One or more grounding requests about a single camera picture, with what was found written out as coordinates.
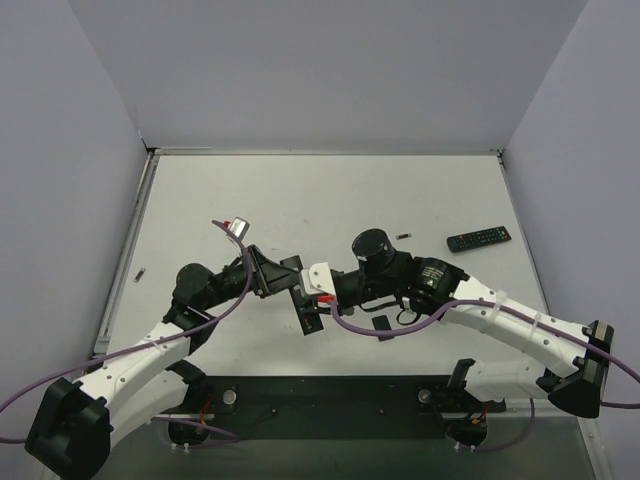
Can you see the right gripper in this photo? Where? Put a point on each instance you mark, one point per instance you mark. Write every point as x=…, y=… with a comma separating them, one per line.
x=354, y=287

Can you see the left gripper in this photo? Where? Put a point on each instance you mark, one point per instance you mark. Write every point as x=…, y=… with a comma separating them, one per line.
x=258, y=273

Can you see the black battery cover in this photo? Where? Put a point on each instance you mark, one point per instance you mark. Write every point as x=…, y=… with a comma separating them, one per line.
x=382, y=325

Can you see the slim black remote control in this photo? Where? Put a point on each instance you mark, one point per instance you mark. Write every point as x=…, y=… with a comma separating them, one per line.
x=303, y=307

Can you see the AAA battery pair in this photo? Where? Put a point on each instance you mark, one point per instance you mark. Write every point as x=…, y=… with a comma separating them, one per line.
x=139, y=275

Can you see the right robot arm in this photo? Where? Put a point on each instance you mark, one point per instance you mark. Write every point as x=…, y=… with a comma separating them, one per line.
x=563, y=362

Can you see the wide black remote control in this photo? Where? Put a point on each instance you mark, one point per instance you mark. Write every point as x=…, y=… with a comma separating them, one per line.
x=461, y=243

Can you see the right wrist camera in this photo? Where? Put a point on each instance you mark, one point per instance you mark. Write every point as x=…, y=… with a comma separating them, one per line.
x=317, y=281

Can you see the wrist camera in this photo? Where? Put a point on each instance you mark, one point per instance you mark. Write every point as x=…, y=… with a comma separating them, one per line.
x=317, y=281
x=236, y=230

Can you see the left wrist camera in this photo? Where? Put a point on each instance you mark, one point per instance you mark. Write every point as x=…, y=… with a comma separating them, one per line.
x=236, y=230

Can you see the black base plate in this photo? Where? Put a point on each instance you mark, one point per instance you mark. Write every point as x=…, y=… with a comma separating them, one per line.
x=400, y=407

